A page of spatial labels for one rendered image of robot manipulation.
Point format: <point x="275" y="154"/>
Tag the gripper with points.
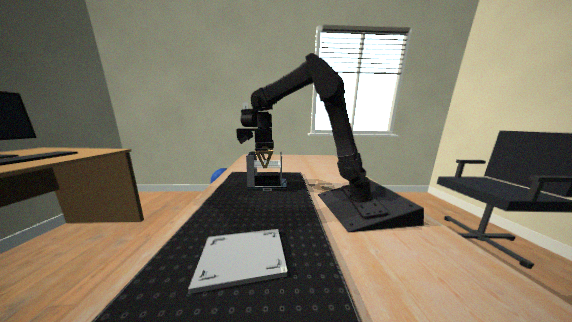
<point x="262" y="147"/>

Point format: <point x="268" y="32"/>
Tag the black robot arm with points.
<point x="331" y="87"/>

